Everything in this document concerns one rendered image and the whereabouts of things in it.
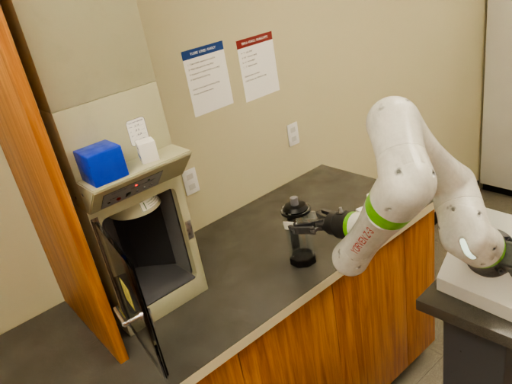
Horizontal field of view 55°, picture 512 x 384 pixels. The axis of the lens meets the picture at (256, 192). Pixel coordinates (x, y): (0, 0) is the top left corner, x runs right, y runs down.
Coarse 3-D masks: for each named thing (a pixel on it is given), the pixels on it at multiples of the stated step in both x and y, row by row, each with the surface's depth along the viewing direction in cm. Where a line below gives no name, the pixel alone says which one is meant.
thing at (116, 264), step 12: (96, 228) 140; (108, 240) 129; (108, 252) 137; (120, 252) 122; (120, 264) 126; (120, 276) 134; (132, 276) 119; (120, 288) 143; (132, 288) 124; (132, 300) 132; (132, 312) 141; (144, 312) 124; (132, 324) 151; (144, 324) 129; (144, 336) 137; (144, 348) 147; (156, 348) 129; (156, 360) 134
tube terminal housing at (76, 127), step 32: (128, 96) 141; (64, 128) 132; (96, 128) 137; (160, 128) 150; (64, 160) 137; (128, 160) 146; (160, 192) 156; (96, 256) 153; (192, 256) 170; (192, 288) 174
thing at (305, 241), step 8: (304, 216) 173; (288, 232) 177; (288, 240) 179; (296, 240) 176; (304, 240) 176; (312, 240) 180; (296, 248) 178; (304, 248) 177; (312, 248) 180; (296, 256) 179; (304, 256) 179; (312, 256) 181
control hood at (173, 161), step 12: (168, 156) 144; (180, 156) 144; (132, 168) 140; (144, 168) 138; (156, 168) 140; (168, 168) 145; (180, 168) 151; (120, 180) 134; (132, 180) 136; (84, 192) 135; (96, 192) 130; (108, 192) 134; (84, 204) 140; (96, 204) 136
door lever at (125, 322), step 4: (116, 308) 132; (116, 312) 131; (120, 312) 130; (120, 316) 128; (124, 316) 128; (136, 316) 128; (140, 316) 128; (120, 320) 127; (124, 320) 127; (128, 320) 127; (132, 320) 127; (124, 324) 126; (128, 324) 127
